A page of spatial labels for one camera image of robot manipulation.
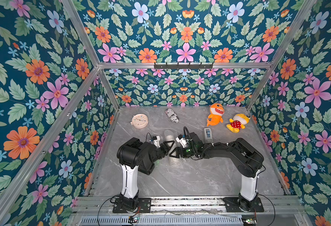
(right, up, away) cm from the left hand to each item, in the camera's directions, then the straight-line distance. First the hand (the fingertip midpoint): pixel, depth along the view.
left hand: (175, 143), depth 91 cm
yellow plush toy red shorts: (+46, +13, +11) cm, 49 cm away
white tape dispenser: (+23, +4, +7) cm, 25 cm away
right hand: (0, -5, -2) cm, 5 cm away
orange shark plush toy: (+32, +22, +16) cm, 43 cm away
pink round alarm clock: (-28, +14, +17) cm, 35 cm away
